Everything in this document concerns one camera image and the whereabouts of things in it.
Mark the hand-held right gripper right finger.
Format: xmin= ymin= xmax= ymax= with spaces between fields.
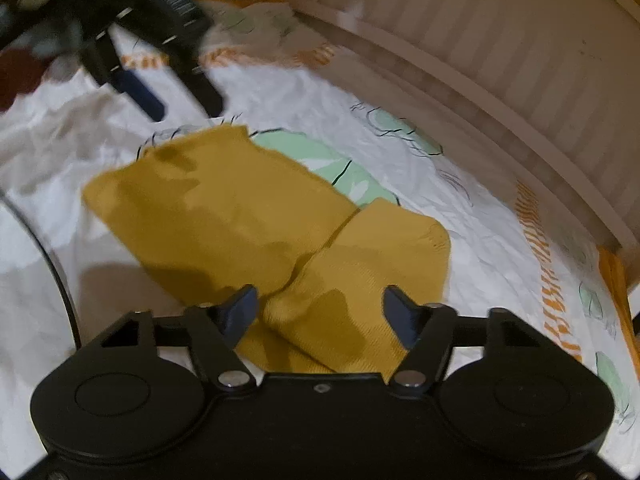
xmin=382 ymin=284 xmax=542 ymax=392

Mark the black cable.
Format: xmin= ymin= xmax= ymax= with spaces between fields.
xmin=0 ymin=189 xmax=82 ymax=352

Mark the dark red cloth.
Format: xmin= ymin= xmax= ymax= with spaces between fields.
xmin=0 ymin=49 xmax=48 ymax=112

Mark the white cloth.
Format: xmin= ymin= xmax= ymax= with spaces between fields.
xmin=0 ymin=87 xmax=132 ymax=197

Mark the mustard yellow small garment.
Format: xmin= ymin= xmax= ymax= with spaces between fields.
xmin=81 ymin=124 xmax=452 ymax=376

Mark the white printed bed sheet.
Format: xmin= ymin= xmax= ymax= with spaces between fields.
xmin=0 ymin=0 xmax=640 ymax=480

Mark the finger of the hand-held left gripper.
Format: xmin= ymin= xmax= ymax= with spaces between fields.
xmin=81 ymin=34 xmax=167 ymax=124
xmin=164 ymin=51 xmax=227 ymax=118

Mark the beige bed frame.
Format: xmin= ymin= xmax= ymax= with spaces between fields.
xmin=287 ymin=0 xmax=640 ymax=257

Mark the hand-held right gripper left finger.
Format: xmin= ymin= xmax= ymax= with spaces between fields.
xmin=100 ymin=284 xmax=259 ymax=392

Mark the orange cloth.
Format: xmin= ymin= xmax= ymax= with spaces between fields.
xmin=596 ymin=246 xmax=640 ymax=347

